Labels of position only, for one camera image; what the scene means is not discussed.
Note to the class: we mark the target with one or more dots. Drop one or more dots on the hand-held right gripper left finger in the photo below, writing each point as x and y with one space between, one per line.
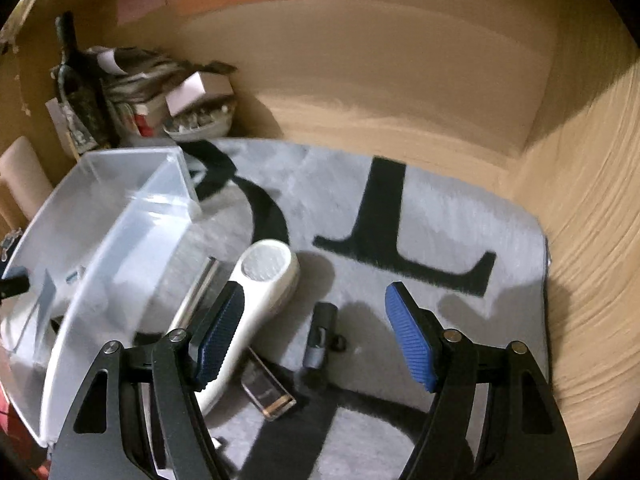
220 335

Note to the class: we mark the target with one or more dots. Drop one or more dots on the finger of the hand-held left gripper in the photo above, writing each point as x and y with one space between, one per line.
12 285

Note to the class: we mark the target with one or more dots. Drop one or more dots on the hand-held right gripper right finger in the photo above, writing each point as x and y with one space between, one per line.
410 330

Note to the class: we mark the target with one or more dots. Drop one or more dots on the silver metal rod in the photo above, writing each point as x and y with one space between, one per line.
200 290

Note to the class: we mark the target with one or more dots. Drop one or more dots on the white handheld device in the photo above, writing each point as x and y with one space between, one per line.
270 280

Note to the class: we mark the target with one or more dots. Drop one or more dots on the small black clip device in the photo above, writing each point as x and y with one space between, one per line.
320 330

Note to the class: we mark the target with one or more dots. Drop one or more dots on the clear plastic storage box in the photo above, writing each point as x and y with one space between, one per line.
100 185

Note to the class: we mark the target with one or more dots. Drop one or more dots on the grey mat with black letters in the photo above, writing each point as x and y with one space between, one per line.
425 210

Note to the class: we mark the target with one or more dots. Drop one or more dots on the orange cloth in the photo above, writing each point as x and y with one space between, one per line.
12 417

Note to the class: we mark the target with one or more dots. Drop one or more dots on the dark wine bottle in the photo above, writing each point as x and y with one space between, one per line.
82 100

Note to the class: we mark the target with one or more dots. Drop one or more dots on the red and white box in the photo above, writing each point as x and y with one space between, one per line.
147 120

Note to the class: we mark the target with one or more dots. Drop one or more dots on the bowl of small bits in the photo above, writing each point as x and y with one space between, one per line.
200 122

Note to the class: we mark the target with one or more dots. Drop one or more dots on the pile of clutter items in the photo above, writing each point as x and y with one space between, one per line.
135 75

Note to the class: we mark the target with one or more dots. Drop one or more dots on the small white cardboard box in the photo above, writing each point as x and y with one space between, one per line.
192 92

